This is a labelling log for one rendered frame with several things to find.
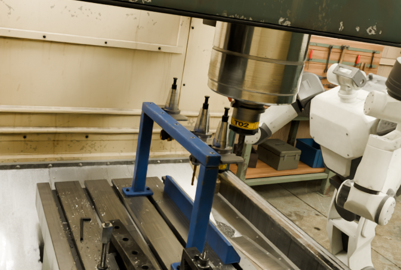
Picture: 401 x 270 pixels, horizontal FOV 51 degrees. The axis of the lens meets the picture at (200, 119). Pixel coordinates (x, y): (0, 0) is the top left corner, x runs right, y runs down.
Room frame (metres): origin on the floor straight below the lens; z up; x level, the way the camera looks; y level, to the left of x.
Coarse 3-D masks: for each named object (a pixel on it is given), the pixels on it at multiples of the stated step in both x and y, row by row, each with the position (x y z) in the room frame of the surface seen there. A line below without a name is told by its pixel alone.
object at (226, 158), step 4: (224, 156) 0.97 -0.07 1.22; (228, 156) 0.98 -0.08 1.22; (232, 156) 0.98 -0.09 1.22; (236, 156) 0.99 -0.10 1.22; (220, 160) 0.95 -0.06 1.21; (224, 160) 0.95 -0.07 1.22; (228, 160) 0.95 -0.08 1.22; (232, 160) 0.95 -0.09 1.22; (236, 160) 0.96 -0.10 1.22; (240, 160) 0.97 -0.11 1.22
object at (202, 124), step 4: (200, 108) 1.12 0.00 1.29; (208, 108) 1.12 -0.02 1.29; (200, 112) 1.11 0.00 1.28; (204, 112) 1.11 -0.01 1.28; (208, 112) 1.11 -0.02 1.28; (200, 116) 1.11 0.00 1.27; (204, 116) 1.11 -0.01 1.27; (208, 116) 1.11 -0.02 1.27; (196, 120) 1.12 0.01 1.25; (200, 120) 1.11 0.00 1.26; (204, 120) 1.10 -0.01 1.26; (208, 120) 1.11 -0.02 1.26; (196, 124) 1.11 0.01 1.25; (200, 124) 1.10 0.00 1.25; (204, 124) 1.10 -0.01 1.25; (208, 124) 1.11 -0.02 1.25; (196, 128) 1.11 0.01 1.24; (200, 128) 1.10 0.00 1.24; (204, 128) 1.10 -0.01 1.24; (208, 128) 1.11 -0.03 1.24; (200, 132) 1.10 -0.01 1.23; (204, 132) 1.10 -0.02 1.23; (208, 132) 1.11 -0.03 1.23
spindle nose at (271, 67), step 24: (216, 24) 0.72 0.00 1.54; (240, 24) 0.66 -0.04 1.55; (216, 48) 0.70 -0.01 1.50; (240, 48) 0.66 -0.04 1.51; (264, 48) 0.65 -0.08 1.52; (288, 48) 0.66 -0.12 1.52; (216, 72) 0.68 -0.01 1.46; (240, 72) 0.65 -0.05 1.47; (264, 72) 0.65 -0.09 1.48; (288, 72) 0.66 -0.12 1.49; (240, 96) 0.65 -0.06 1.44; (264, 96) 0.65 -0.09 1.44; (288, 96) 0.67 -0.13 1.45
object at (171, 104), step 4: (172, 92) 1.30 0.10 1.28; (176, 92) 1.30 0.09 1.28; (168, 96) 1.30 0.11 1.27; (172, 96) 1.30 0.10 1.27; (176, 96) 1.30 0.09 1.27; (168, 100) 1.30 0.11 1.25; (172, 100) 1.30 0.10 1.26; (176, 100) 1.30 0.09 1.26; (168, 104) 1.29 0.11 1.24; (172, 104) 1.29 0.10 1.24; (176, 104) 1.30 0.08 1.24; (168, 108) 1.29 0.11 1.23; (172, 108) 1.29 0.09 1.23; (176, 108) 1.30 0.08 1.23
